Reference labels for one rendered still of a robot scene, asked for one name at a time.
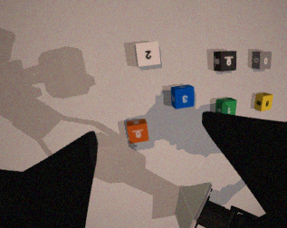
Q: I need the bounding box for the yellow block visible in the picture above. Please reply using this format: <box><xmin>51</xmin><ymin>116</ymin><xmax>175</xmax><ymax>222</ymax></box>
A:
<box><xmin>255</xmin><ymin>92</ymin><xmax>273</xmax><ymax>111</ymax></box>

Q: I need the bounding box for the blue block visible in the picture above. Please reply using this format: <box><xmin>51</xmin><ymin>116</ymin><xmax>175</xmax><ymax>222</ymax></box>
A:
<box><xmin>171</xmin><ymin>85</ymin><xmax>194</xmax><ymax>109</ymax></box>

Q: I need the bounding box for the green block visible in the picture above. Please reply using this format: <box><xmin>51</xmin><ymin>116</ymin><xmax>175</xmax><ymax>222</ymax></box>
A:
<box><xmin>215</xmin><ymin>97</ymin><xmax>237</xmax><ymax>115</ymax></box>

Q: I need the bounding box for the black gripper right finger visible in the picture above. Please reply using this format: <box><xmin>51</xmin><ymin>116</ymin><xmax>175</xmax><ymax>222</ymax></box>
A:
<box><xmin>202</xmin><ymin>111</ymin><xmax>287</xmax><ymax>213</ymax></box>

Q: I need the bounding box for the orange block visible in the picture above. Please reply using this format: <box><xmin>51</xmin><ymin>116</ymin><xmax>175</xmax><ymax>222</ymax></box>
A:
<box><xmin>128</xmin><ymin>119</ymin><xmax>148</xmax><ymax>143</ymax></box>

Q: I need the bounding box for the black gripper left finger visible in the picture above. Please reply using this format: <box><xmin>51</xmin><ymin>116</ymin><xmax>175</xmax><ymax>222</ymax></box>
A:
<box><xmin>0</xmin><ymin>131</ymin><xmax>99</xmax><ymax>228</ymax></box>

